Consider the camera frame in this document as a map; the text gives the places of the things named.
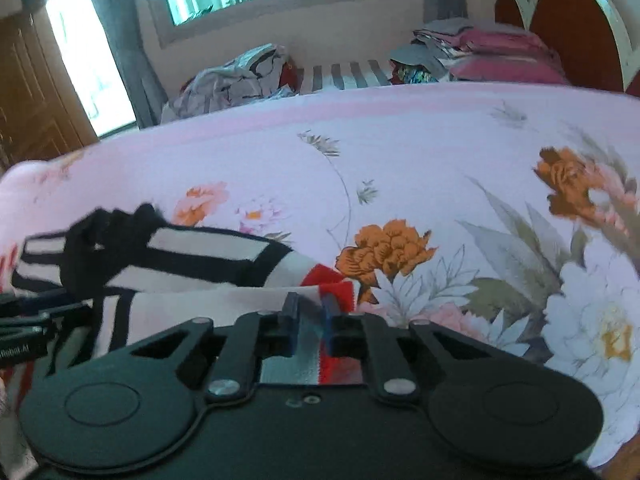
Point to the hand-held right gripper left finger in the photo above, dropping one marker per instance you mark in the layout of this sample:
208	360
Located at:
295	325

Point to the brown wooden door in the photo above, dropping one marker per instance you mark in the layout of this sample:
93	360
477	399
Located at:
35	90

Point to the black white red striped sweater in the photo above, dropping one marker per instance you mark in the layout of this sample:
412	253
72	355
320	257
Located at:
200	260

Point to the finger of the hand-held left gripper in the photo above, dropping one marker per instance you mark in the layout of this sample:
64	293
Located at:
45	317

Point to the bright glass doorway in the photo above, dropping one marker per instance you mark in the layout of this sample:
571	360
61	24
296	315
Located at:
85	55

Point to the colourful patterned cloth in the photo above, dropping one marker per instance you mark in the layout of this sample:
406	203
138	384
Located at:
412	75

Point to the pink floral bedsheet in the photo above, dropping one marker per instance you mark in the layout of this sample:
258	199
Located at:
425	170

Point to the grey white striped cloth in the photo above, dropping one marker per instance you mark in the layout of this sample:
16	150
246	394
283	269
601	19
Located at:
345	75

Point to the grey white crumpled clothes pile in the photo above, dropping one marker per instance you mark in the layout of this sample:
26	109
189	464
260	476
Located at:
235	80

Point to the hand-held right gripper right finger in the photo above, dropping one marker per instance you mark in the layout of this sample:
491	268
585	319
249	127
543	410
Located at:
327	322

